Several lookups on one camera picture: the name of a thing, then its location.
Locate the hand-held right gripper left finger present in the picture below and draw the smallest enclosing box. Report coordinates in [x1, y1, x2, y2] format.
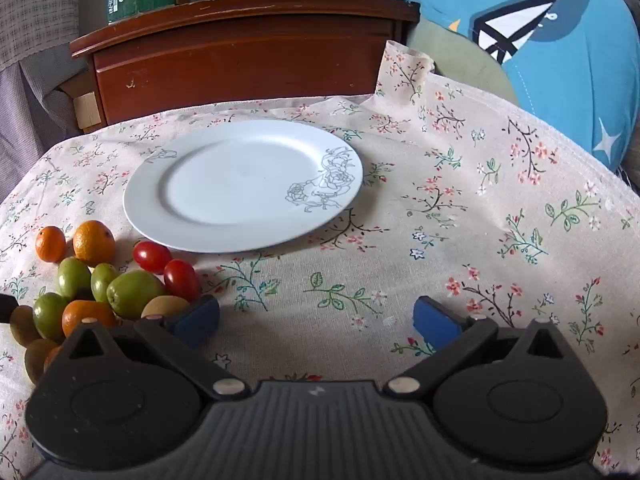
[55, 295, 251, 401]

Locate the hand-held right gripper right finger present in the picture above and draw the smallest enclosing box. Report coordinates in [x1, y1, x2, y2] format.
[384, 296, 576, 400]

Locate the large green jujube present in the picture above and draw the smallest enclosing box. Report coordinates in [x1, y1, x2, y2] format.
[106, 270, 166, 320]

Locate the white plate with flower drawing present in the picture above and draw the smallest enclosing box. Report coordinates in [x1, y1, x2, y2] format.
[122, 119, 364, 254]

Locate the red cherry tomato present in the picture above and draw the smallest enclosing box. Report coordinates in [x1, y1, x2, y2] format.
[163, 259, 202, 304]
[133, 240, 173, 275]

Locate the floral tablecloth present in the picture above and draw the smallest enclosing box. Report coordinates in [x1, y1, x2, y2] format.
[0, 40, 640, 480]

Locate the brown cardboard box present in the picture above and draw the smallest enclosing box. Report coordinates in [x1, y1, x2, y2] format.
[59, 75, 108, 134]

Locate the grey checked curtain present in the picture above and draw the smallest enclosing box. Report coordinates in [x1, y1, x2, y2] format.
[0, 0, 108, 201]

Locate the pale green pillow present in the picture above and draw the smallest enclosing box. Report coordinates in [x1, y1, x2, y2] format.
[405, 15, 518, 106]

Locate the brown wooden nightstand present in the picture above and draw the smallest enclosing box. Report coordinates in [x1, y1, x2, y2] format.
[69, 0, 421, 128]

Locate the blue printed quilt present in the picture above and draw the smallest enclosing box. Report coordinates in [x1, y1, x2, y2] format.
[372, 0, 640, 173]

